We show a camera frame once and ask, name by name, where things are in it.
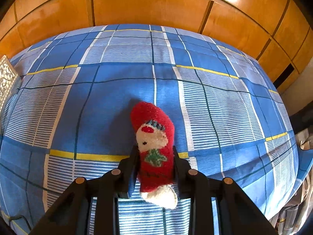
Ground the red santa christmas sock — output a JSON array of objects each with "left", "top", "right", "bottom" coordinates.
[{"left": 130, "top": 101, "right": 178, "bottom": 210}]

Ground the white lattice panel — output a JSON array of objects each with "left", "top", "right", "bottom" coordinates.
[{"left": 0, "top": 55, "right": 20, "bottom": 111}]

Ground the orange wooden wardrobe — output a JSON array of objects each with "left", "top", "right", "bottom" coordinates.
[{"left": 1, "top": 0, "right": 312, "bottom": 92}]

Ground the blue plaid bed sheet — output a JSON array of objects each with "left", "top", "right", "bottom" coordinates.
[{"left": 1, "top": 24, "right": 312, "bottom": 234}]

